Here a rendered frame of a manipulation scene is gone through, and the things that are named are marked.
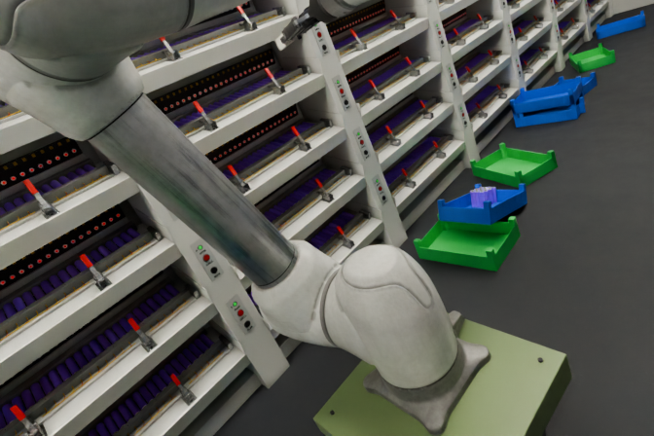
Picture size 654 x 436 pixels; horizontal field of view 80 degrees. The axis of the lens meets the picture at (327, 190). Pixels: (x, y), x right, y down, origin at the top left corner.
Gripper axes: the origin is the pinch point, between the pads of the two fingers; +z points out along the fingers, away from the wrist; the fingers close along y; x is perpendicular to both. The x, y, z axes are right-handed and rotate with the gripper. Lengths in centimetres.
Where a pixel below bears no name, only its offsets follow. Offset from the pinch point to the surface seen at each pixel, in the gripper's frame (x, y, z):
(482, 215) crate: -79, 34, -6
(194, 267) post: -39, -46, 24
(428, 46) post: -23, 93, 23
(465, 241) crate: -89, 34, 5
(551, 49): -69, 233, 29
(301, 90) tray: -12.6, 11.9, 19.0
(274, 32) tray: 6.2, 11.6, 16.2
